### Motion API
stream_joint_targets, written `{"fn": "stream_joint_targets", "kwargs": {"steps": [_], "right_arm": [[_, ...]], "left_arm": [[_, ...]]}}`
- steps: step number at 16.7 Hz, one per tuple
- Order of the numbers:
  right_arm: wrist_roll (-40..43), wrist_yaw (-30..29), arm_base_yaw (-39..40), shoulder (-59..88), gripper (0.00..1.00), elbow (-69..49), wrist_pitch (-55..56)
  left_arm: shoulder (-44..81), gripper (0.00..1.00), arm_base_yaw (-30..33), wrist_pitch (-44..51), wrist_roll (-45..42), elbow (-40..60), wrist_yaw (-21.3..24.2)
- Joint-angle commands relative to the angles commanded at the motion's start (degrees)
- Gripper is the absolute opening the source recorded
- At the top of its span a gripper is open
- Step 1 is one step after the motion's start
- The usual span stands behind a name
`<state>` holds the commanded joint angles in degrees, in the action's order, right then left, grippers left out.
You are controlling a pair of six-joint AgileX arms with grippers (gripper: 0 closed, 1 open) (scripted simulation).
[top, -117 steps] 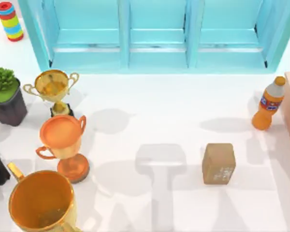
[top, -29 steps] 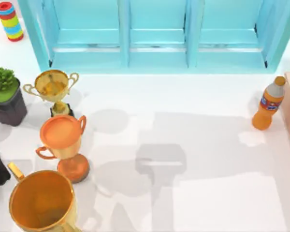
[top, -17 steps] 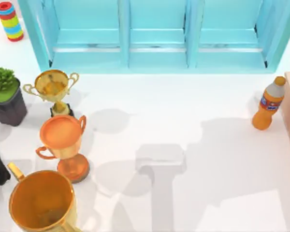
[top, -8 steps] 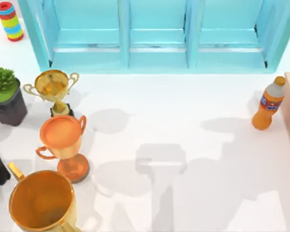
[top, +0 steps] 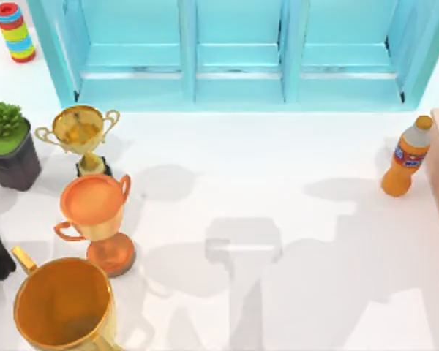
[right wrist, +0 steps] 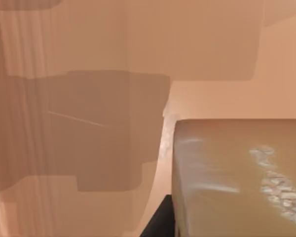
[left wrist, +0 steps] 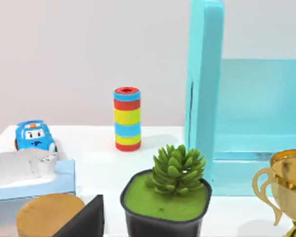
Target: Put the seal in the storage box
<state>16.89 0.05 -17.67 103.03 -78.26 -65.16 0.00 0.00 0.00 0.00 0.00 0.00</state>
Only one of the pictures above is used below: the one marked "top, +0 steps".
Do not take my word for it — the light blue rack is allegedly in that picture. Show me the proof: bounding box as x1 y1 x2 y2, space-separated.
26 0 439 113

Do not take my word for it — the copper orange trophy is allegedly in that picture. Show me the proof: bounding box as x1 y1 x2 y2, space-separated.
53 173 137 278

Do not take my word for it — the gold trophy with black base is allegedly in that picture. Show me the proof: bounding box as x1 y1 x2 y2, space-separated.
34 105 121 178

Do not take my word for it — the orange bottle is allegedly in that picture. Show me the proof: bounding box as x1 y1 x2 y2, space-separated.
380 115 434 198

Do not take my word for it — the large gold trophy cup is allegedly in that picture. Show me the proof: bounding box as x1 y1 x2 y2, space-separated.
10 245 125 351

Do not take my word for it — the green plant in grey pot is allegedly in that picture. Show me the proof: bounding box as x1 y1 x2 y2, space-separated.
0 102 43 192

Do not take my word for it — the stack of coloured rings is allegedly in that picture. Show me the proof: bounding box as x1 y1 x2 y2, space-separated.
0 2 37 64

